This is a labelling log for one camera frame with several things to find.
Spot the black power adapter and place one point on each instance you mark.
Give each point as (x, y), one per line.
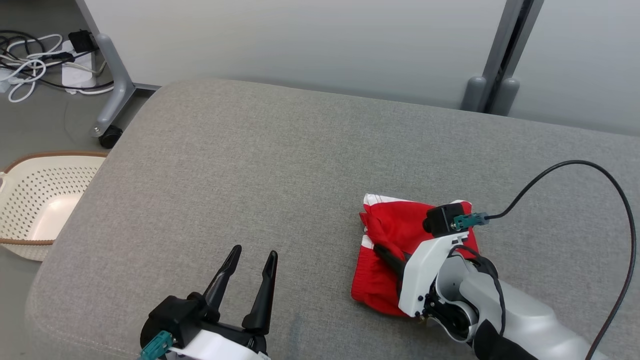
(82, 41)

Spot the grey partition support leg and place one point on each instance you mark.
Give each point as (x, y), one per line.
(112, 70)

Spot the grey rounded post foot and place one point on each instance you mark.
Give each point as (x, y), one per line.
(506, 97)
(472, 95)

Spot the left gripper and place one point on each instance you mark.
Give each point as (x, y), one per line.
(255, 342)

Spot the white power strip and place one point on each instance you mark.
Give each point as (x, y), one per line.
(77, 75)

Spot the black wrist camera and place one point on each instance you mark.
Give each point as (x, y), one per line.
(442, 220)
(180, 315)

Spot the black caster wheel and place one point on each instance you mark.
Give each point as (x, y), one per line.
(111, 137)

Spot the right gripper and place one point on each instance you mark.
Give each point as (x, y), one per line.
(452, 317)

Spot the red basketball shorts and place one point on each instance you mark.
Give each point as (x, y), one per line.
(375, 295)

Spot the grey partition joint post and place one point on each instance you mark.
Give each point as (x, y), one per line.
(510, 40)

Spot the cream perforated laundry basket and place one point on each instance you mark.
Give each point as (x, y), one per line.
(40, 200)

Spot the white left camera bracket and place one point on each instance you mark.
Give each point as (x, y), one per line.
(215, 347)

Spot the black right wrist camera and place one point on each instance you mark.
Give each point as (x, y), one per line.
(442, 220)

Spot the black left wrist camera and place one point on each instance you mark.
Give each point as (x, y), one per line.
(180, 315)

